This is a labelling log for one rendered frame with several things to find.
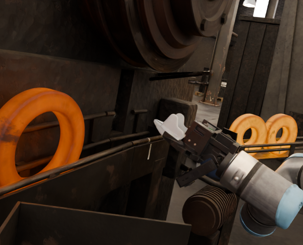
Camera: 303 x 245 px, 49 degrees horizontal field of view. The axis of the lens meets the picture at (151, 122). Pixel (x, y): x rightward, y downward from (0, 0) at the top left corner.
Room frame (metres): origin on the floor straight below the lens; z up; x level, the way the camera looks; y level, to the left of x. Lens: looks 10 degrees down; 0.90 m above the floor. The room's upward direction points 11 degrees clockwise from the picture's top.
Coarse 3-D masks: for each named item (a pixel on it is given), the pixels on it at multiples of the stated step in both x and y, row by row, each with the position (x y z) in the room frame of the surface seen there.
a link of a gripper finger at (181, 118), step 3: (177, 114) 0.82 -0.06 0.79; (180, 114) 0.82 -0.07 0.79; (180, 117) 0.82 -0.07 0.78; (183, 117) 0.81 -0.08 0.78; (180, 120) 0.82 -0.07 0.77; (183, 120) 0.81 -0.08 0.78; (180, 123) 0.81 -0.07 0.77; (183, 123) 0.81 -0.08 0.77; (180, 126) 0.81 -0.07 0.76; (183, 126) 0.81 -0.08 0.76; (183, 129) 0.81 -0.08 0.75; (186, 129) 0.81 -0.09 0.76; (183, 138) 0.80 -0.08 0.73; (183, 141) 0.81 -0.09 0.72
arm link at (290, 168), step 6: (294, 156) 0.84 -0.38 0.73; (300, 156) 0.83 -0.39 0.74; (288, 162) 0.83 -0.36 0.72; (294, 162) 0.82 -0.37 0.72; (300, 162) 0.80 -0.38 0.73; (282, 168) 0.82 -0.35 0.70; (288, 168) 0.81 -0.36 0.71; (294, 168) 0.79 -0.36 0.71; (300, 168) 0.78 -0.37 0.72; (282, 174) 0.80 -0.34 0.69; (288, 174) 0.80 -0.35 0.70; (294, 174) 0.78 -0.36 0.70; (300, 174) 0.77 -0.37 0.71; (288, 180) 0.78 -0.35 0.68; (294, 180) 0.78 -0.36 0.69; (300, 180) 0.76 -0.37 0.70; (300, 186) 0.76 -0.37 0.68
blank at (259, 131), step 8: (240, 120) 1.16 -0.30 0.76; (248, 120) 1.16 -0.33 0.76; (256, 120) 1.18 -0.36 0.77; (232, 128) 1.16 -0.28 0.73; (240, 128) 1.15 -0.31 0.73; (248, 128) 1.17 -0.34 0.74; (256, 128) 1.19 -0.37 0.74; (264, 128) 1.20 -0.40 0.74; (240, 136) 1.16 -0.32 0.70; (256, 136) 1.20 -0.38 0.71; (264, 136) 1.21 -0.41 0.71
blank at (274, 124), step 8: (272, 120) 1.23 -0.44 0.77; (280, 120) 1.24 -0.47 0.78; (288, 120) 1.26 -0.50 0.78; (272, 128) 1.22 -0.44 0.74; (288, 128) 1.26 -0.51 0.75; (296, 128) 1.28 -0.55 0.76; (272, 136) 1.23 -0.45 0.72; (288, 136) 1.27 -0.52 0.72; (296, 136) 1.29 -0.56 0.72; (272, 152) 1.24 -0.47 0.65; (280, 152) 1.26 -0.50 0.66
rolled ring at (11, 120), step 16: (16, 96) 0.49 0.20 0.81; (32, 96) 0.49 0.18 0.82; (48, 96) 0.51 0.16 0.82; (64, 96) 0.54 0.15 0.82; (0, 112) 0.47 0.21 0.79; (16, 112) 0.46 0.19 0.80; (32, 112) 0.49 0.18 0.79; (64, 112) 0.55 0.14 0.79; (80, 112) 0.58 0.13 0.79; (0, 128) 0.45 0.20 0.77; (16, 128) 0.46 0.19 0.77; (64, 128) 0.58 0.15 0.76; (80, 128) 0.59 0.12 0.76; (0, 144) 0.44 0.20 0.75; (16, 144) 0.47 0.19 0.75; (64, 144) 0.58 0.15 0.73; (80, 144) 0.59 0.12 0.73; (0, 160) 0.45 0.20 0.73; (64, 160) 0.57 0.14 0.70; (0, 176) 0.45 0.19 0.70; (16, 176) 0.47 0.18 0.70
